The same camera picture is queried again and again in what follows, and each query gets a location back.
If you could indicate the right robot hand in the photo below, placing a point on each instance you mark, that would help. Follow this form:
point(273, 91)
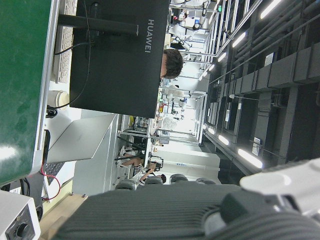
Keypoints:
point(150, 212)

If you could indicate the seated background person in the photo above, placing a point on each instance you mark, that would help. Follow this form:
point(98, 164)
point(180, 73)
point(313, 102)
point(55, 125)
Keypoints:
point(130, 162)

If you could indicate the silver laptop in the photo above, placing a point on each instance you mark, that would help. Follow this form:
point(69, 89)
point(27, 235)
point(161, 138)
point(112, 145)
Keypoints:
point(80, 137)

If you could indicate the white box with knob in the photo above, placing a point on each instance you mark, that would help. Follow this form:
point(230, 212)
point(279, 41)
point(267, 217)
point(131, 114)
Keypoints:
point(15, 207)

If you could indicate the black Huawei monitor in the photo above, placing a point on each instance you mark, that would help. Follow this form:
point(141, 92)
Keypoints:
point(112, 75)

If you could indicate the white paper cup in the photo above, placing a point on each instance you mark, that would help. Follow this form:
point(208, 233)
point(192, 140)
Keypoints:
point(57, 98)

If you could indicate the man in grey patterned shirt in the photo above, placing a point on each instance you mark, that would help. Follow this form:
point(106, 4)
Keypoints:
point(173, 63)

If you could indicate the white keyboard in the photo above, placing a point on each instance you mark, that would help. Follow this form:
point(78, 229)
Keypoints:
point(62, 67)

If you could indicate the green belt conveyor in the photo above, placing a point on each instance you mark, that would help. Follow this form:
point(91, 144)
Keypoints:
point(17, 75)

